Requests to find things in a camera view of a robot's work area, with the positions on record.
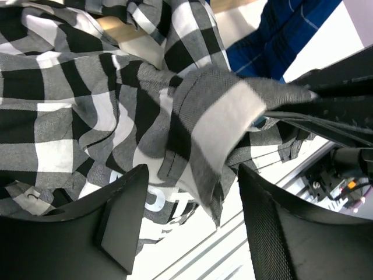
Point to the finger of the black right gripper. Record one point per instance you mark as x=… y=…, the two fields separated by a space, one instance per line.
x=342 y=109

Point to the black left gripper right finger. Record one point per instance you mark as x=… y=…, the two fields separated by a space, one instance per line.
x=324 y=244

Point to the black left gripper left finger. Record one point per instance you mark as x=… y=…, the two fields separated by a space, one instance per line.
x=94 y=237

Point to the aluminium mounting rail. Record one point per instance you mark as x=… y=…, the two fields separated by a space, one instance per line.
x=251 y=243

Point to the blue plaid shirt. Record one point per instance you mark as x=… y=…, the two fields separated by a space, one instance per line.
x=285 y=28

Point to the black white checkered shirt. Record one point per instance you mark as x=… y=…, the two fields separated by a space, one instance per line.
x=78 y=107

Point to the wooden clothes rack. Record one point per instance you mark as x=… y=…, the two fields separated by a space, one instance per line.
x=122 y=32

